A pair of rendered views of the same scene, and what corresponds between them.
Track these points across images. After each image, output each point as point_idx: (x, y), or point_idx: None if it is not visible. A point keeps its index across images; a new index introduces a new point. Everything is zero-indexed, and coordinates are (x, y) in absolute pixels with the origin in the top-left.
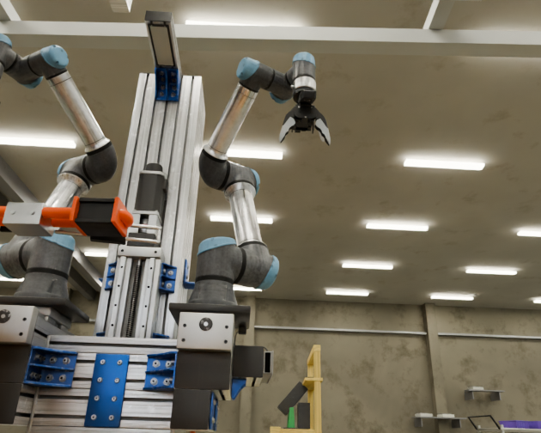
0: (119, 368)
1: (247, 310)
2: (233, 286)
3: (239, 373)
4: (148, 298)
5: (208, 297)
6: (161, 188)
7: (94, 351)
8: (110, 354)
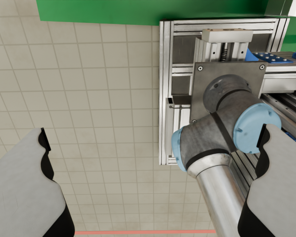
0: (270, 59)
1: (197, 62)
2: (216, 104)
3: (189, 96)
4: (289, 112)
5: (236, 77)
6: None
7: None
8: (284, 61)
